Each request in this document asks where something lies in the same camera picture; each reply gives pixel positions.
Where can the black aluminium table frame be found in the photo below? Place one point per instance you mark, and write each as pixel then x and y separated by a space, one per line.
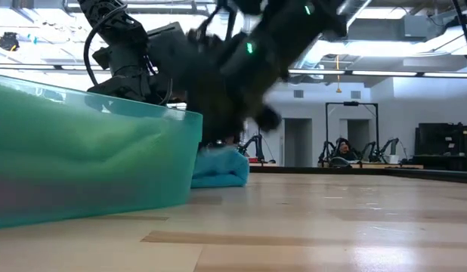
pixel 369 172

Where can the silver smooth ventilation duct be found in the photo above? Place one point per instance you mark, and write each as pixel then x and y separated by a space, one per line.
pixel 356 9

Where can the black shelf cabinet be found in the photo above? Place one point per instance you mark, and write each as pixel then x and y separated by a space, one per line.
pixel 443 140

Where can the black ceiling fixture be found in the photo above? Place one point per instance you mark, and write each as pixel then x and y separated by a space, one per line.
pixel 8 41

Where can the person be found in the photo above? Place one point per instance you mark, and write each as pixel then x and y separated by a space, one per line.
pixel 345 149

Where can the black background robot arm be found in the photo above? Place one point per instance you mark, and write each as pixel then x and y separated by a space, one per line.
pixel 369 151
pixel 388 145
pixel 254 145
pixel 326 151

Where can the black metal station frame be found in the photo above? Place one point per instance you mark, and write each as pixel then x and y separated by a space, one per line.
pixel 350 103

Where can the teal translucent plastic bin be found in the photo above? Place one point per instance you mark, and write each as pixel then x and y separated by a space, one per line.
pixel 105 170

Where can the wooden background table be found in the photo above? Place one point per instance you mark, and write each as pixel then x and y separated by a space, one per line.
pixel 377 165

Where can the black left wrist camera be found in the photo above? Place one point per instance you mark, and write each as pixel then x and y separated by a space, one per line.
pixel 167 49

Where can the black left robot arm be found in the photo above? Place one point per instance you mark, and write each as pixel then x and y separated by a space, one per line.
pixel 120 30

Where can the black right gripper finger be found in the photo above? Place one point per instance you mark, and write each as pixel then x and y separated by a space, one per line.
pixel 233 136
pixel 210 138

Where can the ceiling light strip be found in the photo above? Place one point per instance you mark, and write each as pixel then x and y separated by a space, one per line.
pixel 384 73

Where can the blue microfiber towel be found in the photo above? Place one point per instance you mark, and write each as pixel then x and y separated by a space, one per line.
pixel 222 168

